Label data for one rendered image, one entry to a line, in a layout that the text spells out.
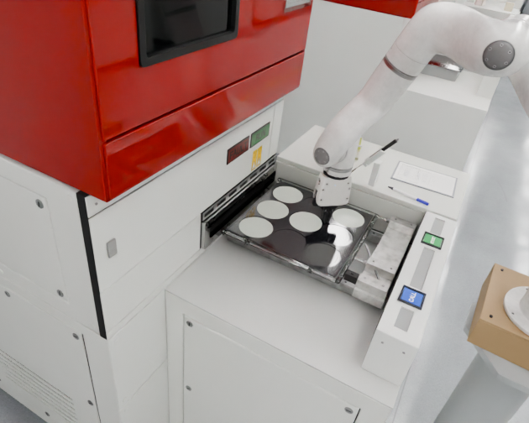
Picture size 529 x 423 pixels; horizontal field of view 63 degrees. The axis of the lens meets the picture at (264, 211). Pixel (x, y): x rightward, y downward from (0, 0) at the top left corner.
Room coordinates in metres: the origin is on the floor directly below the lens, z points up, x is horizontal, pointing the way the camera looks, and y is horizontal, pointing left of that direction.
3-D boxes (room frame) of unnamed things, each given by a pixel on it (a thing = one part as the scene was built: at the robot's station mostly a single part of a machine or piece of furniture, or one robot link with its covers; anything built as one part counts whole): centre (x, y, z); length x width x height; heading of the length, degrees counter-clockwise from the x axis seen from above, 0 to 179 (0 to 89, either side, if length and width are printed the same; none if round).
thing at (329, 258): (1.08, -0.12, 0.90); 0.34 x 0.34 x 0.01; 66
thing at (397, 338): (0.87, -0.43, 0.89); 0.55 x 0.09 x 0.14; 156
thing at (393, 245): (0.99, -0.37, 0.87); 0.36 x 0.08 x 0.03; 156
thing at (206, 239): (1.15, 0.07, 0.89); 0.44 x 0.02 x 0.10; 156
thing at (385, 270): (0.92, -0.34, 0.89); 0.08 x 0.03 x 0.03; 66
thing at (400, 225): (1.14, -0.44, 0.89); 0.08 x 0.03 x 0.03; 66
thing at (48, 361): (1.14, 0.47, 0.41); 0.82 x 0.71 x 0.82; 156
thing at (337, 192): (1.10, -0.19, 1.03); 0.10 x 0.07 x 0.11; 109
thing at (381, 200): (1.39, -0.37, 0.89); 0.62 x 0.35 x 0.14; 66
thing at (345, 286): (0.95, -0.13, 0.84); 0.50 x 0.02 x 0.03; 66
